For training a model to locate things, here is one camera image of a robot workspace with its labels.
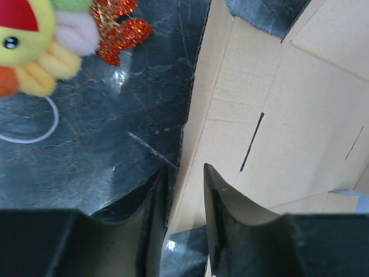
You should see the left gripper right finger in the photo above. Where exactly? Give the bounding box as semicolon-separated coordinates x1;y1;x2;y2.
204;164;368;276

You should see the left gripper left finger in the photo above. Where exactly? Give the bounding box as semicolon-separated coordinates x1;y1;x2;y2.
1;166;168;276

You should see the brown cardboard box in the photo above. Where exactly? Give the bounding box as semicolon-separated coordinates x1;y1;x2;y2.
161;0;369;277

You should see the orange sequin ornament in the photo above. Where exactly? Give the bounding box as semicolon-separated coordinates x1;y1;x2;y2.
89;0;153;66

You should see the rainbow flower plush toy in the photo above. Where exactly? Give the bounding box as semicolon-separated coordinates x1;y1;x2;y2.
1;0;99;98

